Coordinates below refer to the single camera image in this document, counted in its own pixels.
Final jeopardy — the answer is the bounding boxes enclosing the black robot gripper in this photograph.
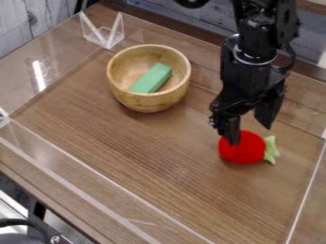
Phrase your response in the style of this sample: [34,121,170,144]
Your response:
[209,34,288,146]

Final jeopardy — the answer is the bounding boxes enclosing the red plush strawberry toy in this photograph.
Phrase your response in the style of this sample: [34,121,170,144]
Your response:
[218,130,281,165]

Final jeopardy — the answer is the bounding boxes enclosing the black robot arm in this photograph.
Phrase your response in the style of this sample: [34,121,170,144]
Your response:
[209,0,301,145]

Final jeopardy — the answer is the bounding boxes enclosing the green rectangular block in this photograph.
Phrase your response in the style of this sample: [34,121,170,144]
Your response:
[130,63,173,93]

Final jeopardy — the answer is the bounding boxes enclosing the wooden bowl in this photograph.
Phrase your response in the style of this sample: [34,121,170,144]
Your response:
[107,44,191,112]

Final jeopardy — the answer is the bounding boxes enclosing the clear acrylic corner bracket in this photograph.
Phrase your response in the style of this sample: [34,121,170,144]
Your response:
[79,11,125,50]

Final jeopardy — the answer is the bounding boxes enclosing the clear acrylic tray wall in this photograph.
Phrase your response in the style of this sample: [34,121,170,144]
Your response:
[0,111,214,244]

